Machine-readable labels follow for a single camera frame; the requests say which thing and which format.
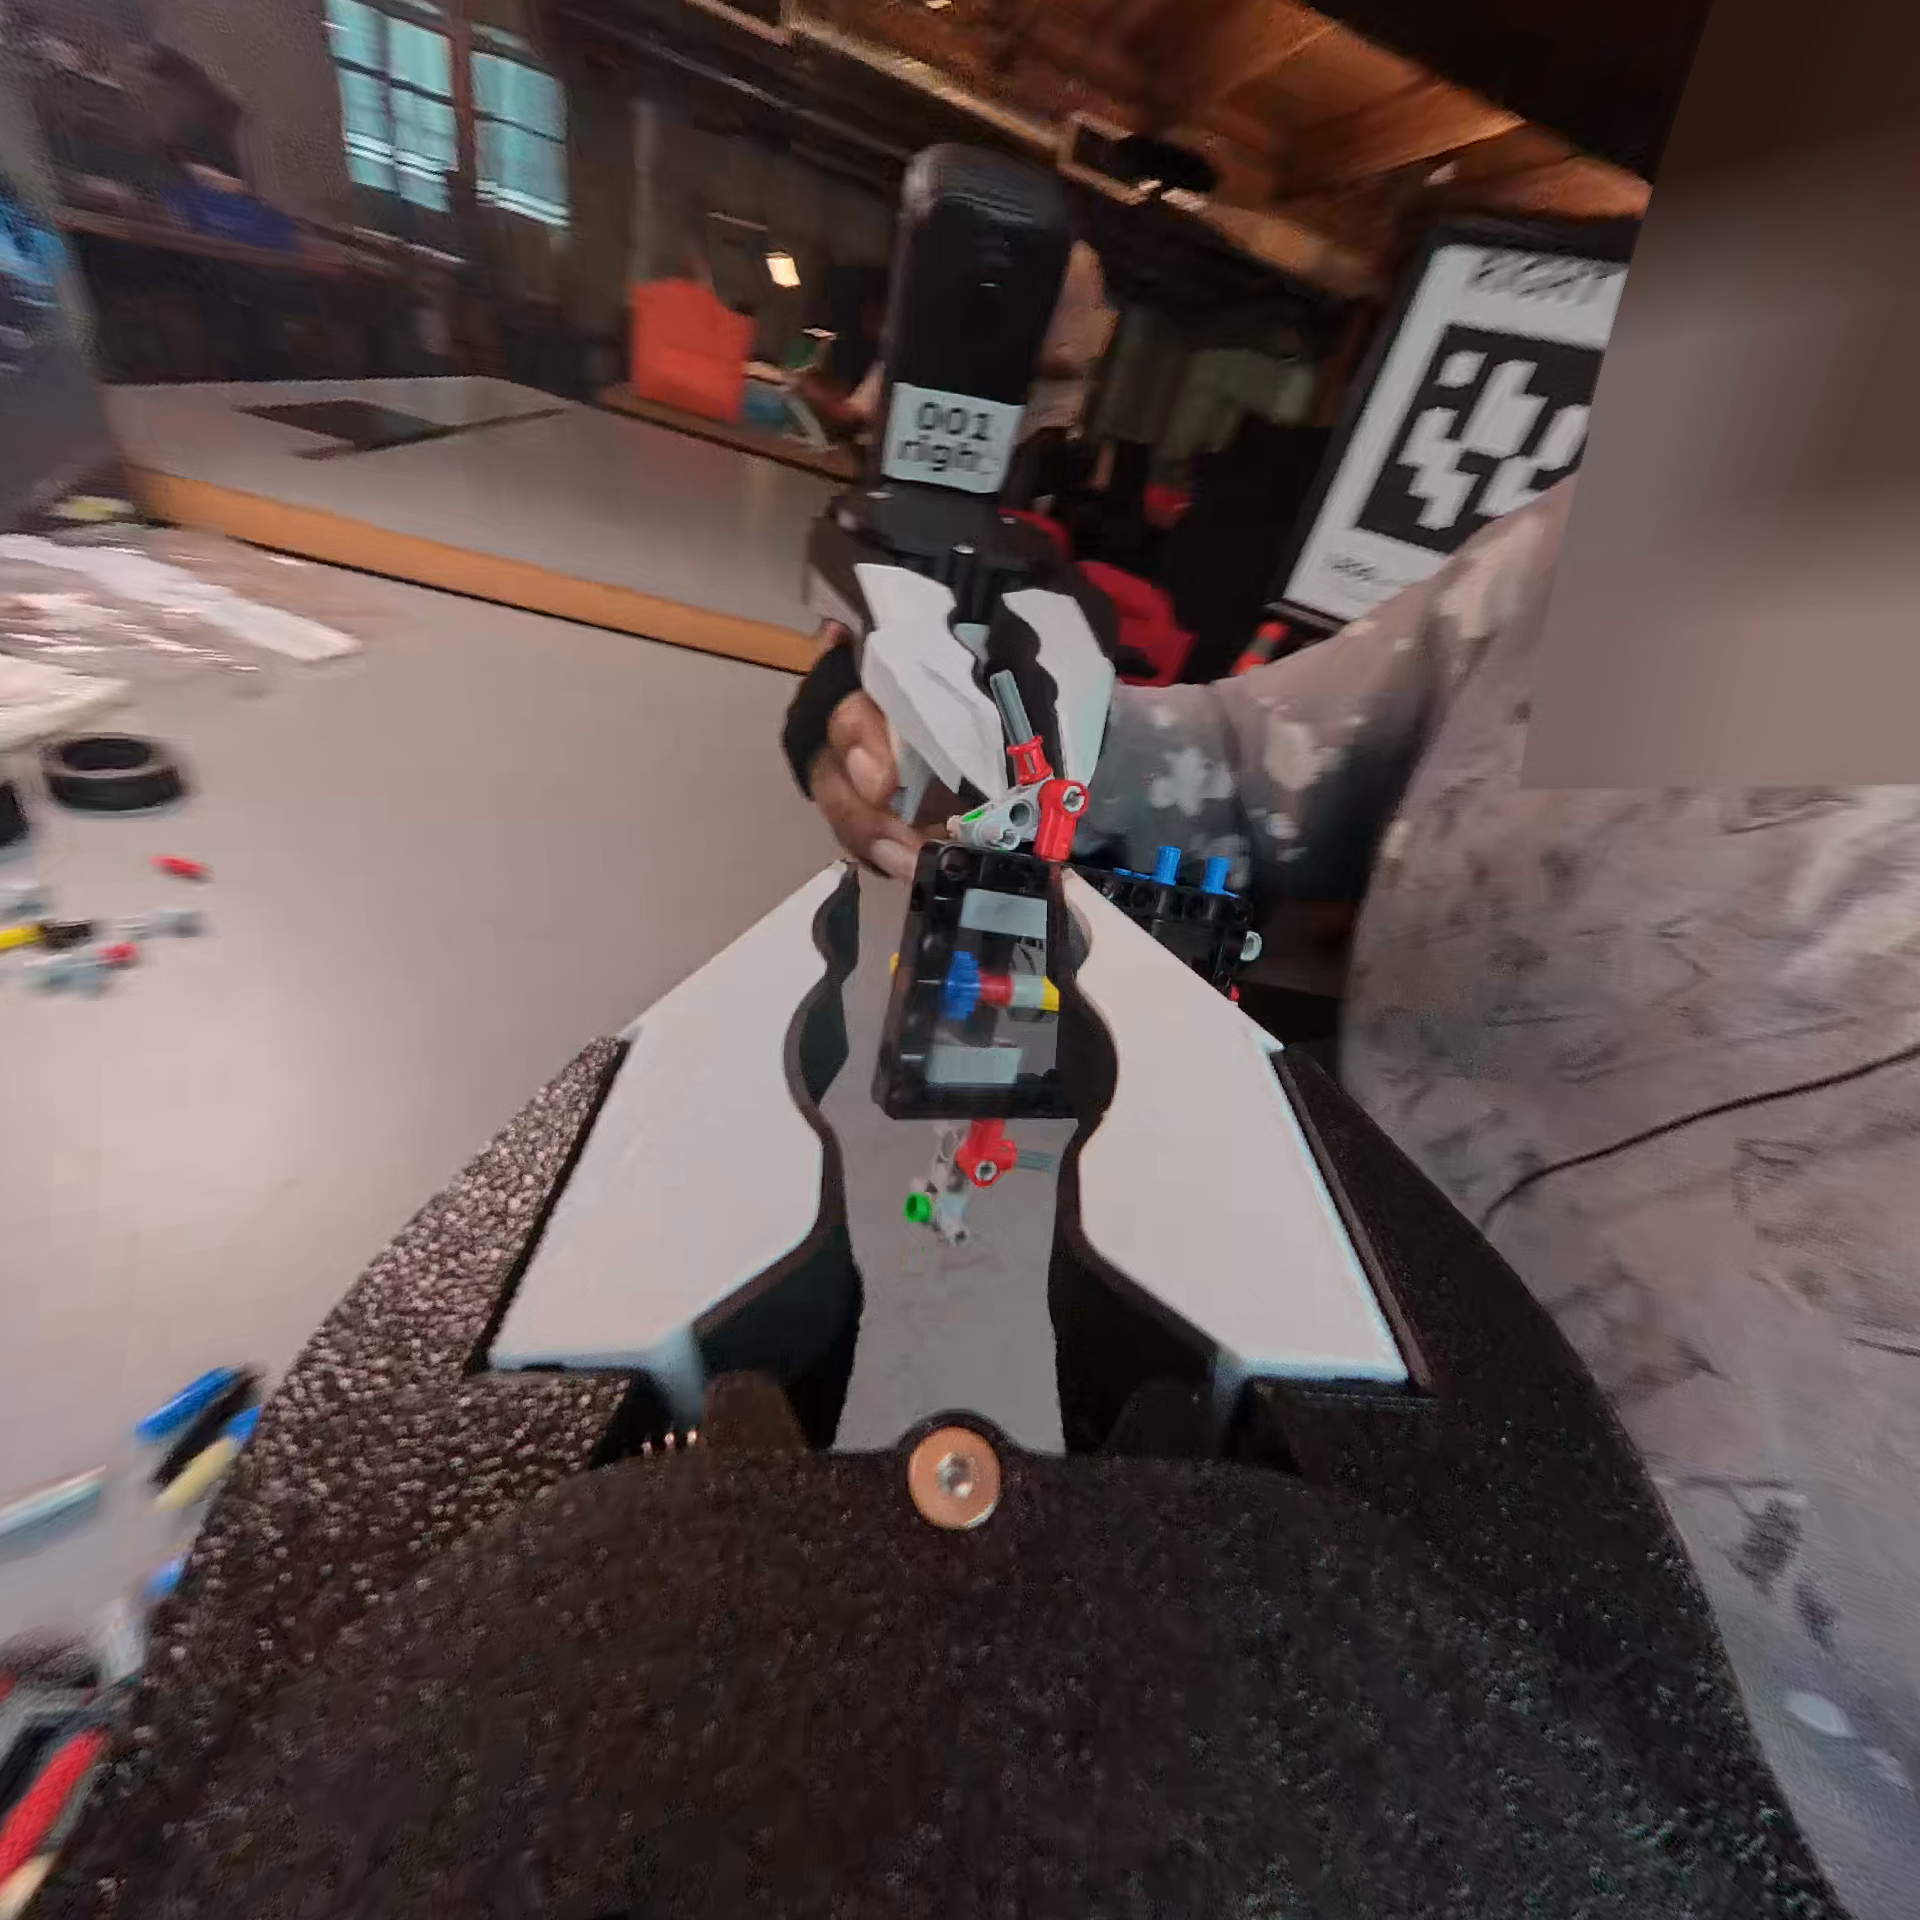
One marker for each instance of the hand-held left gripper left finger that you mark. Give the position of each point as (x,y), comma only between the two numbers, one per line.
(661,1185)

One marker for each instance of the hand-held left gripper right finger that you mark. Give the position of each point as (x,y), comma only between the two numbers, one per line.
(1230,1200)

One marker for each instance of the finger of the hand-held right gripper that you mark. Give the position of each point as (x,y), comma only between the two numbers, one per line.
(1084,674)
(918,674)

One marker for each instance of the black toy frame assembly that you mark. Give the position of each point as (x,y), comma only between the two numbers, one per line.
(974,1103)

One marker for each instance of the grey desk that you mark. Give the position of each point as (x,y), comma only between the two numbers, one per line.
(452,901)

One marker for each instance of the person's right hand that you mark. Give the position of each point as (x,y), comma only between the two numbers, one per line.
(863,781)

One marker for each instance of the orange bin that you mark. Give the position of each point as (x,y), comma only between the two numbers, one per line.
(692,345)

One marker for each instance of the person's grey patterned hoodie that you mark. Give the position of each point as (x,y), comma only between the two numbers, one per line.
(1650,1200)

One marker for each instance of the neighbouring grey table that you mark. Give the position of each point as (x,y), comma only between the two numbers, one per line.
(525,450)

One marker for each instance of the framed black-white marker sign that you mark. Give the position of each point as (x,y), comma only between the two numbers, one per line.
(1500,435)

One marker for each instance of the pile of small toy pins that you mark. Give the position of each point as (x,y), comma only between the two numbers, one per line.
(196,1411)

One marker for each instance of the window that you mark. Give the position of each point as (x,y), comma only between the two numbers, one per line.
(452,106)

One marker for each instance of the cluster of grey toy connectors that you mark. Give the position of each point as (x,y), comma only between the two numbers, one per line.
(89,944)

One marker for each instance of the clear plastic bags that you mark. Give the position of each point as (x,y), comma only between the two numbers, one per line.
(181,599)

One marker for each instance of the sticker sheet booklet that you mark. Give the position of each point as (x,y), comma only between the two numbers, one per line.
(45,698)

